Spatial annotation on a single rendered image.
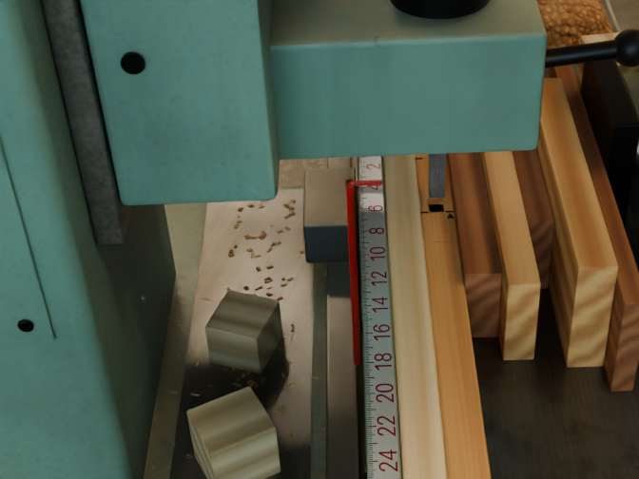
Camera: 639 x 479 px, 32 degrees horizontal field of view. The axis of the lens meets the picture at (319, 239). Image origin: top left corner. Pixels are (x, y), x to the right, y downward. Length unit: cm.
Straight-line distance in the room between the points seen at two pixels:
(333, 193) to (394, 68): 27
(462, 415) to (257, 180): 15
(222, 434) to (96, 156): 20
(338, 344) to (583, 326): 21
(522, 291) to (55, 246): 23
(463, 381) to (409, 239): 10
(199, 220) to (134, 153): 34
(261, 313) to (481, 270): 20
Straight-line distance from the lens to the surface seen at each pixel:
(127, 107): 54
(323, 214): 80
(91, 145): 55
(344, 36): 56
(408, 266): 60
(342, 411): 71
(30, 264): 55
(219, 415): 68
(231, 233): 87
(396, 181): 66
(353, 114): 58
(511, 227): 62
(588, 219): 61
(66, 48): 52
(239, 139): 54
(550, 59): 61
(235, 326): 74
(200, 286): 83
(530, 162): 68
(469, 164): 68
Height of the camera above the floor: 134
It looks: 39 degrees down
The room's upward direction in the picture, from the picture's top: 4 degrees counter-clockwise
